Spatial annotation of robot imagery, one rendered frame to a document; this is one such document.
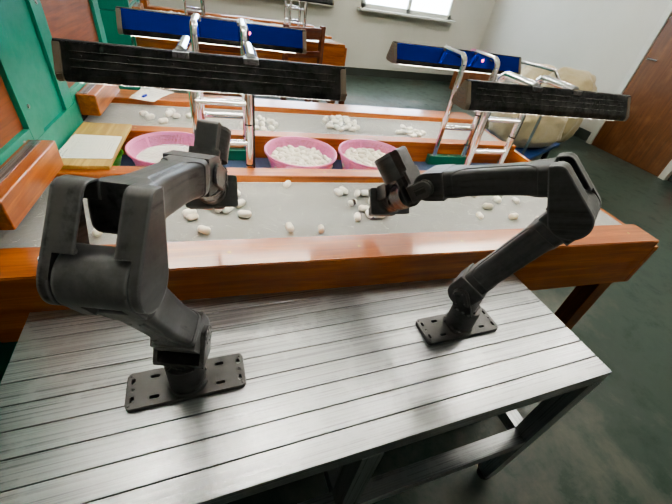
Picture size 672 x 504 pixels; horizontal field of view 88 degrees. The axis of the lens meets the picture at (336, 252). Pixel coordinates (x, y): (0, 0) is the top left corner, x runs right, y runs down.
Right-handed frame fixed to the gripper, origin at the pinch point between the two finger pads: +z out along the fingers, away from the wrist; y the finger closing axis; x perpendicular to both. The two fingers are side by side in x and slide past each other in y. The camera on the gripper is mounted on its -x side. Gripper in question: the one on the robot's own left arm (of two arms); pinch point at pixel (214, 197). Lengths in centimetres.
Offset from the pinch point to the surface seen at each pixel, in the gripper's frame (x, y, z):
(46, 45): -50, 45, 34
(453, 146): -31, -101, 54
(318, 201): -1.9, -29.0, 20.8
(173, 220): 3.5, 11.2, 14.2
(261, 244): 11.0, -10.0, 1.4
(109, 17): -173, 82, 217
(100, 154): -19, 33, 34
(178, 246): 10.6, 8.4, 1.8
